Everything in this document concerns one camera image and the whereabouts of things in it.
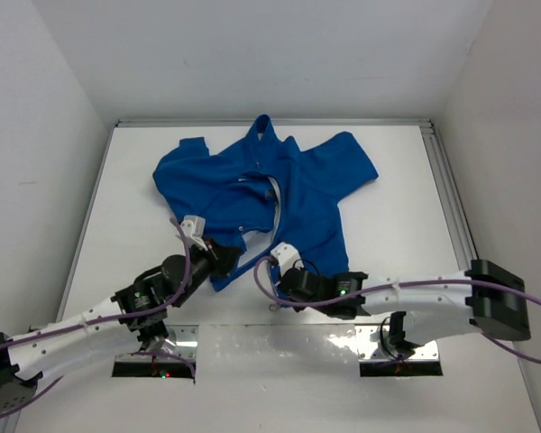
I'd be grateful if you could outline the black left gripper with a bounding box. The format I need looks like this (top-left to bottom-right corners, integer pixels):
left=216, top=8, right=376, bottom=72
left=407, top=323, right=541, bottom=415
left=170, top=235, right=241, bottom=307

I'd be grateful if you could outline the blue zip-up jacket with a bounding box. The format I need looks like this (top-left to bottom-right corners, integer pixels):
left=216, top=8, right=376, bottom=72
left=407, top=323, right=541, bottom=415
left=152, top=113, right=381, bottom=293

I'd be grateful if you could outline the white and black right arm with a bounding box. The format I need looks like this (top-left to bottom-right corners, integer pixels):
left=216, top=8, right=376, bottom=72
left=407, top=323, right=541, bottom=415
left=279, top=259, right=531, bottom=357

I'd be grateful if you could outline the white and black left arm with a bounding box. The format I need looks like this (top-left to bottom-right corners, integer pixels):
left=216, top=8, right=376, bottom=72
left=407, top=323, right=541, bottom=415
left=0, top=240, right=241, bottom=414

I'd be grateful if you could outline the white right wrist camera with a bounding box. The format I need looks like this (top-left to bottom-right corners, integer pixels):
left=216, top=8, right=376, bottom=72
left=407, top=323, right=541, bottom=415
left=270, top=242, right=304, bottom=273

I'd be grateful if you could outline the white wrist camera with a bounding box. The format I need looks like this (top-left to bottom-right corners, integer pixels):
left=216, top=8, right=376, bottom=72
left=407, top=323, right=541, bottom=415
left=270, top=242, right=304, bottom=273
left=180, top=216, right=206, bottom=250

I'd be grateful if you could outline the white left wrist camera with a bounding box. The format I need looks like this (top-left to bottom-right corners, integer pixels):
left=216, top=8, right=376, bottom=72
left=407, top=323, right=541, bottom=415
left=180, top=216, right=206, bottom=250

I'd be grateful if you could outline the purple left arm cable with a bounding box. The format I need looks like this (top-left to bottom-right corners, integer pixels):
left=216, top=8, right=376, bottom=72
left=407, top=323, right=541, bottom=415
left=0, top=216, right=195, bottom=423

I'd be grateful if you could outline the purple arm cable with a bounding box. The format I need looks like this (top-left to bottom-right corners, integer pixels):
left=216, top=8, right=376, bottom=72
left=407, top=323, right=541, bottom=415
left=0, top=216, right=195, bottom=423
left=254, top=256, right=541, bottom=366

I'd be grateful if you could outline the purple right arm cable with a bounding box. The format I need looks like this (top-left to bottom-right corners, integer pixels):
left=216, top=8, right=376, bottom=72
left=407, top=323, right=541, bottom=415
left=254, top=256, right=541, bottom=366

